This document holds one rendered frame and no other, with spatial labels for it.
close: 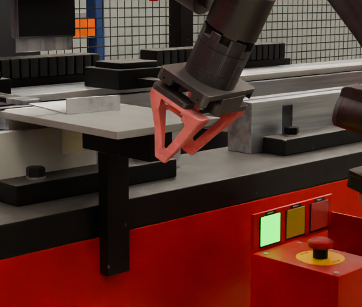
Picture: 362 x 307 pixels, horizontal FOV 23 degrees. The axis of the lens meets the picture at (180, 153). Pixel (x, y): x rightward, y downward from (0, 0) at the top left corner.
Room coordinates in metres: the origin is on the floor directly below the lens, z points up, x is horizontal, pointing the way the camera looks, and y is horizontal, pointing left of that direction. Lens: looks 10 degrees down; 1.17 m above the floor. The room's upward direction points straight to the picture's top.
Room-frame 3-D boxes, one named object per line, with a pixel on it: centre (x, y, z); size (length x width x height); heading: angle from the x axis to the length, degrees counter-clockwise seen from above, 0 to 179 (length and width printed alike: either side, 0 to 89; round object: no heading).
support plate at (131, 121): (1.21, 0.10, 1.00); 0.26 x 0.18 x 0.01; 43
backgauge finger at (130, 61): (1.68, 0.06, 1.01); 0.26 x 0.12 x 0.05; 43
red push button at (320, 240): (1.26, -0.21, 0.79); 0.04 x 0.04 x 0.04
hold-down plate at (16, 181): (1.31, 0.13, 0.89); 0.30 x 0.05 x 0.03; 133
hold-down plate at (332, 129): (1.69, -0.28, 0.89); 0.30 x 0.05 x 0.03; 133
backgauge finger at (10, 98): (1.44, 0.32, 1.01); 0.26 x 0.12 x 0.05; 43
